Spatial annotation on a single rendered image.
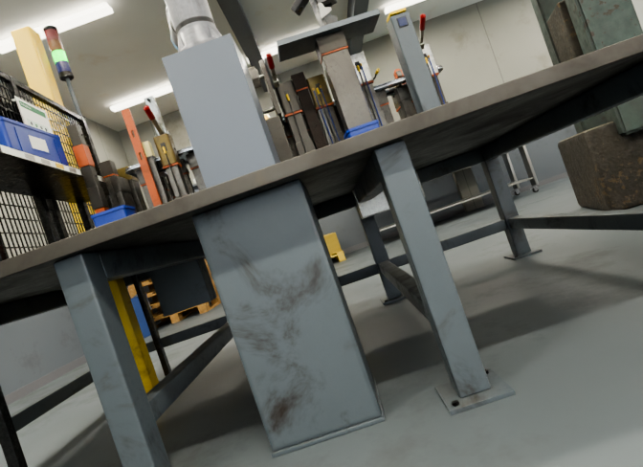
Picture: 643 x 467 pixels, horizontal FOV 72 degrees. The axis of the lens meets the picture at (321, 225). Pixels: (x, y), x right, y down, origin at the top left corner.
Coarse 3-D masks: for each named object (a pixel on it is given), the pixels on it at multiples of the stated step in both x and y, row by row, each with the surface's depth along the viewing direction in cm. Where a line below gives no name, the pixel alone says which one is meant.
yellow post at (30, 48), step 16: (16, 32) 226; (32, 32) 228; (16, 48) 226; (32, 48) 226; (32, 64) 226; (48, 64) 234; (32, 80) 226; (48, 80) 227; (48, 96) 226; (112, 288) 225; (128, 304) 230; (128, 320) 225; (128, 336) 225; (144, 352) 229; (144, 368) 225; (144, 384) 224
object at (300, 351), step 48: (288, 192) 114; (240, 240) 115; (288, 240) 114; (240, 288) 115; (288, 288) 114; (336, 288) 114; (240, 336) 115; (288, 336) 114; (336, 336) 114; (288, 384) 114; (336, 384) 114; (288, 432) 114; (336, 432) 114
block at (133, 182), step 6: (120, 168) 194; (120, 174) 194; (126, 174) 194; (132, 180) 194; (138, 180) 201; (132, 186) 194; (138, 186) 199; (132, 192) 194; (138, 192) 196; (138, 198) 194; (138, 204) 194; (144, 204) 200; (138, 210) 194; (144, 210) 197
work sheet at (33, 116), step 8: (24, 104) 187; (32, 104) 194; (24, 112) 185; (32, 112) 192; (40, 112) 199; (24, 120) 183; (32, 120) 189; (40, 120) 197; (48, 120) 204; (40, 128) 194; (48, 128) 201
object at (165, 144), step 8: (160, 136) 166; (168, 136) 167; (160, 144) 166; (168, 144) 166; (160, 152) 166; (168, 152) 166; (176, 152) 171; (168, 160) 166; (176, 160) 167; (168, 168) 167; (176, 168) 167; (168, 176) 167; (176, 176) 167; (176, 184) 166; (184, 184) 168; (176, 192) 167; (184, 192) 167
